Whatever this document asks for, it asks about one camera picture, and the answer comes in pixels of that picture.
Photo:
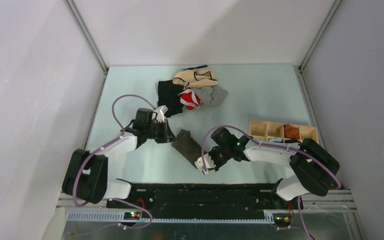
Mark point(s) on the rolled black underwear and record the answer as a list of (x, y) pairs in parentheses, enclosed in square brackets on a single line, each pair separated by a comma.
[(291, 141)]

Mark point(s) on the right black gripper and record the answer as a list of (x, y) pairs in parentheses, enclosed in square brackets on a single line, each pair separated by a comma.
[(211, 154)]

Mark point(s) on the right circuit board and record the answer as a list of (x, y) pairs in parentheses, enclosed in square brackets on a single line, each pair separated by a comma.
[(282, 221)]

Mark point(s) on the red white underwear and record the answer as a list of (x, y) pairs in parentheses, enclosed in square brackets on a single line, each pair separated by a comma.
[(189, 99)]

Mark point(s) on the rolled blue underwear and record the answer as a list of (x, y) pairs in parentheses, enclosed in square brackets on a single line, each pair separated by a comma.
[(276, 140)]

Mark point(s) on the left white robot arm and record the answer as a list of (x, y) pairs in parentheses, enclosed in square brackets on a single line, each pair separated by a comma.
[(87, 178)]

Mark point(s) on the rolled orange underwear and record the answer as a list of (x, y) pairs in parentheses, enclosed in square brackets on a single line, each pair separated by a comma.
[(291, 132)]

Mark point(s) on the wooden compartment box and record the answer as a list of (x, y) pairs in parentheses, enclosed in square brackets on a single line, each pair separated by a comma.
[(264, 130)]

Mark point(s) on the beige underwear black trim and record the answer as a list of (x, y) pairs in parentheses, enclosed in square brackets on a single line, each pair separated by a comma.
[(195, 77)]

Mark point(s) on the aluminium frame rail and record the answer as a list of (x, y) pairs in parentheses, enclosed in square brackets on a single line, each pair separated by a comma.
[(335, 218)]

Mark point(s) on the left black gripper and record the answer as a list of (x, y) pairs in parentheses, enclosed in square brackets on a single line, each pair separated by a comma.
[(167, 135)]

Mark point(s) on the left circuit board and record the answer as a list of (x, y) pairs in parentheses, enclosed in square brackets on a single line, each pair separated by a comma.
[(132, 215)]

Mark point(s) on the circuit board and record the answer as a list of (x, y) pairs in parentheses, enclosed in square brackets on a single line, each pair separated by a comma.
[(132, 215), (282, 221)]

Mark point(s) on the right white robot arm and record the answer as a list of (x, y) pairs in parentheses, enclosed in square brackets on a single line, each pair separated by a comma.
[(314, 169)]

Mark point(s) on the grey striped underwear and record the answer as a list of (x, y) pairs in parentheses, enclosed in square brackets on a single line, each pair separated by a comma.
[(211, 96)]

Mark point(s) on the brown boxer briefs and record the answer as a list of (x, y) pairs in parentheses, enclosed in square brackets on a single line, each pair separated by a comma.
[(189, 148)]

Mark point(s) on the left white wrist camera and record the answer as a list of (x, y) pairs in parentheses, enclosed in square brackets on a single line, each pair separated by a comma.
[(160, 113)]

